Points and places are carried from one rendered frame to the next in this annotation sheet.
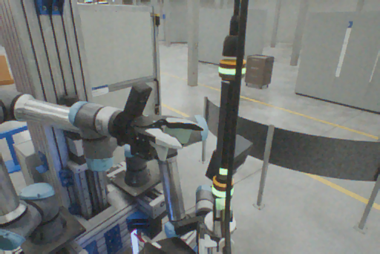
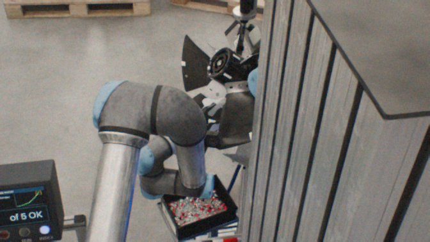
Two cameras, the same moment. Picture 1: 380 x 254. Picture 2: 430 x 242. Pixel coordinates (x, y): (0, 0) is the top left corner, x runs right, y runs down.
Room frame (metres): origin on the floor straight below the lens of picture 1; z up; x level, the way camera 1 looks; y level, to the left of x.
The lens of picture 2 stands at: (1.53, 0.70, 2.21)
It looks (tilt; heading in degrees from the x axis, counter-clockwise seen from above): 41 degrees down; 218
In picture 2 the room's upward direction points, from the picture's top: 2 degrees clockwise
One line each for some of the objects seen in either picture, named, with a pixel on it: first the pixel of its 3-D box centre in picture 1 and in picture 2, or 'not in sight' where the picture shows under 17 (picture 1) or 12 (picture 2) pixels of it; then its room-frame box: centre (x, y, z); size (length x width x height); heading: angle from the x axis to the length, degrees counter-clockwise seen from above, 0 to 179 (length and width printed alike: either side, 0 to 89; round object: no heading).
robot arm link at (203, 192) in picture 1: (204, 198); (149, 155); (0.82, -0.08, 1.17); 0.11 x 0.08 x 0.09; 177
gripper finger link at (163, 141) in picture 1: (162, 148); not in sight; (0.43, 0.05, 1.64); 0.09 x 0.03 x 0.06; 38
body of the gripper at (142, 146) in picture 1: (138, 131); not in sight; (0.52, 0.11, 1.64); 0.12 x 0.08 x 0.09; 60
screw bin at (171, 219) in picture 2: not in sight; (198, 207); (0.67, -0.04, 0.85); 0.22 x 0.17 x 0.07; 155
